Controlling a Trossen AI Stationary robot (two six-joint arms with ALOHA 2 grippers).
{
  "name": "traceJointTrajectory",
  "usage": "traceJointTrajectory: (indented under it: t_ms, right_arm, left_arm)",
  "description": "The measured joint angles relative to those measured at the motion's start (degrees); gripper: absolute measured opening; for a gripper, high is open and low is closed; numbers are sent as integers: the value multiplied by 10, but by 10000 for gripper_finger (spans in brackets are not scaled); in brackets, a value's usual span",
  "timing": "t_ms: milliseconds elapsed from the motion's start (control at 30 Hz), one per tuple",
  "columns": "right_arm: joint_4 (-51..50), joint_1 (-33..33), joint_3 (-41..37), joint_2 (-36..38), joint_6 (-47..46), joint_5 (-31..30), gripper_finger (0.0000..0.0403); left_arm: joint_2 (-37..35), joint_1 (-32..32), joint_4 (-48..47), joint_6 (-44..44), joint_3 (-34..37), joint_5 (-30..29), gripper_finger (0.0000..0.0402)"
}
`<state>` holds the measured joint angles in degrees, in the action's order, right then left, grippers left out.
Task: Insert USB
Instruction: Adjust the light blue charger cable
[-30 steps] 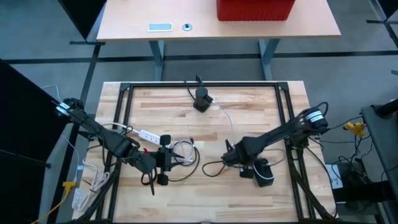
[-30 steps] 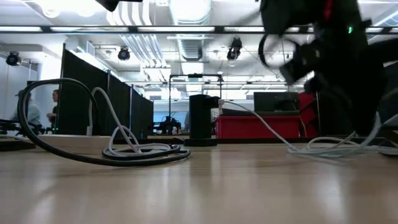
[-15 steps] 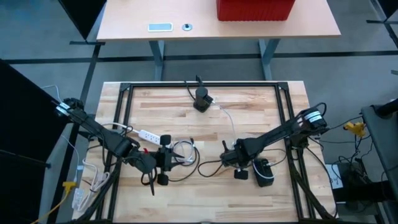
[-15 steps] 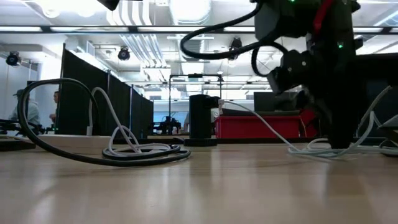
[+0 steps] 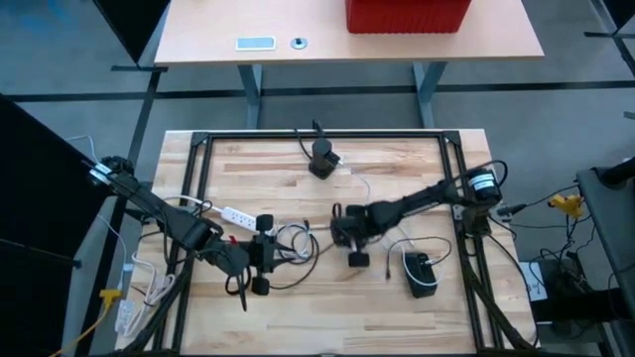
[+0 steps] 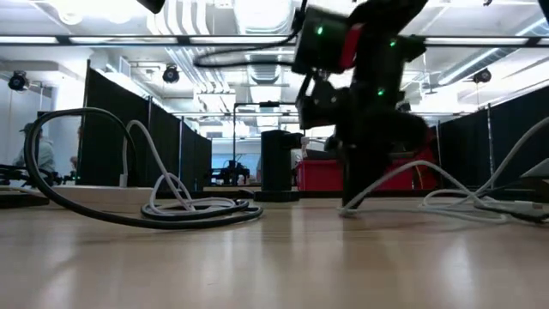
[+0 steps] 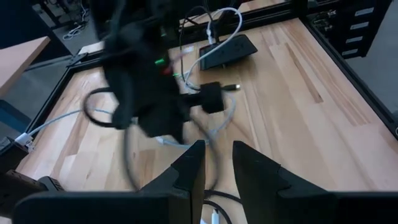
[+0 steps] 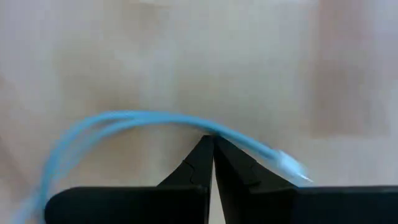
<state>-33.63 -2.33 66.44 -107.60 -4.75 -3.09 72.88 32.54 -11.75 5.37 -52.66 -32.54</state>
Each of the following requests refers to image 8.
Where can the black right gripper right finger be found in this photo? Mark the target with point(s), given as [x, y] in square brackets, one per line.
[280, 205]

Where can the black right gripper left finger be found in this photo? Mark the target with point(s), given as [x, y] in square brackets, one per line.
[124, 205]

